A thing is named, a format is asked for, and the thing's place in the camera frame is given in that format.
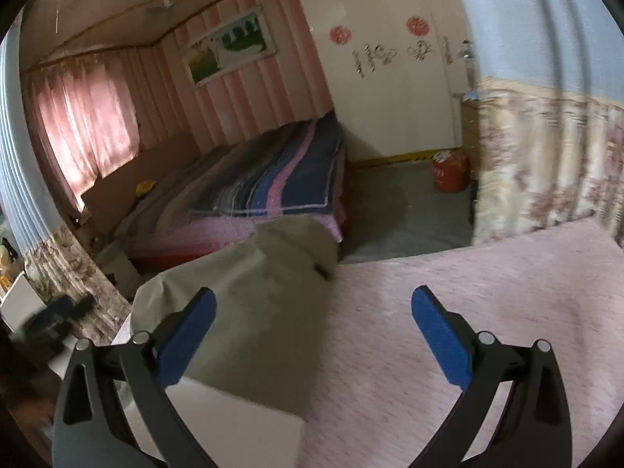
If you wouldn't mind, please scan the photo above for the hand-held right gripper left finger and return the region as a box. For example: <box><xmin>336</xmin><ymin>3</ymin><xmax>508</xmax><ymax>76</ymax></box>
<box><xmin>51</xmin><ymin>287</ymin><xmax>218</xmax><ymax>468</ymax></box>

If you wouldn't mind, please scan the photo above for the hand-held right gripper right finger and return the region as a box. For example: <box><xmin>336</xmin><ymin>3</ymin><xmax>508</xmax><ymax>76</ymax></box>
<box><xmin>410</xmin><ymin>286</ymin><xmax>573</xmax><ymax>468</ymax></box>

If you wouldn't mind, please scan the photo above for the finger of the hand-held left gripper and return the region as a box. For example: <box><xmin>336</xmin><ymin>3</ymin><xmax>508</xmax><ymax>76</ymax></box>
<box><xmin>49</xmin><ymin>294</ymin><xmax>97</xmax><ymax>321</ymax></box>

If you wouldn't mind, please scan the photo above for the grey and white garment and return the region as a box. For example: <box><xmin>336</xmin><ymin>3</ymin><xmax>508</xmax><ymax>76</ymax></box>
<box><xmin>114</xmin><ymin>214</ymin><xmax>340</xmax><ymax>468</ymax></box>

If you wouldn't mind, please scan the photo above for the pink bed sheet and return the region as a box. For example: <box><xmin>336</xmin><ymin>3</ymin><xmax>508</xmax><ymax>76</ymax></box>
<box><xmin>300</xmin><ymin>215</ymin><xmax>624</xmax><ymax>468</ymax></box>

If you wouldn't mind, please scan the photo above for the white nightstand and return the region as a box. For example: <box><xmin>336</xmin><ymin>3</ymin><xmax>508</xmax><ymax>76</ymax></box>
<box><xmin>95</xmin><ymin>243</ymin><xmax>140</xmax><ymax>299</ymax></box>

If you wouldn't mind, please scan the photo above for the blue floral curtain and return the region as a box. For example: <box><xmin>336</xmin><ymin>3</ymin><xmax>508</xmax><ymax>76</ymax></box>
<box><xmin>0</xmin><ymin>34</ymin><xmax>128</xmax><ymax>348</ymax></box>
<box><xmin>446</xmin><ymin>0</ymin><xmax>624</xmax><ymax>249</ymax></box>

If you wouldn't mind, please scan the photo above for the red container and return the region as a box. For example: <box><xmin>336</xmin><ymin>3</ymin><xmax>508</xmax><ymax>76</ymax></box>
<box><xmin>432</xmin><ymin>151</ymin><xmax>470</xmax><ymax>194</ymax></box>

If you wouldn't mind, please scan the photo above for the pink window curtain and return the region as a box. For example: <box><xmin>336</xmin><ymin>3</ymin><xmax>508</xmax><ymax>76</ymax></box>
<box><xmin>23</xmin><ymin>51</ymin><xmax>143</xmax><ymax>206</ymax></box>

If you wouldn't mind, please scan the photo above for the striped blanket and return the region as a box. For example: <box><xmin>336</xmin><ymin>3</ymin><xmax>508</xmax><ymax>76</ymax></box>
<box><xmin>186</xmin><ymin>111</ymin><xmax>345</xmax><ymax>218</ymax></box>

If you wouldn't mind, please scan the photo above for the white wardrobe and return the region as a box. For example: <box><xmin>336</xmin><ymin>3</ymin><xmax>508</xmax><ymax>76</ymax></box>
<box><xmin>294</xmin><ymin>0</ymin><xmax>481</xmax><ymax>163</ymax></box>

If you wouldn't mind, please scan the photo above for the wall poster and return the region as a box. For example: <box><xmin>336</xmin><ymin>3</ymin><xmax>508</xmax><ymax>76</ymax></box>
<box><xmin>181</xmin><ymin>6</ymin><xmax>280</xmax><ymax>87</ymax></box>

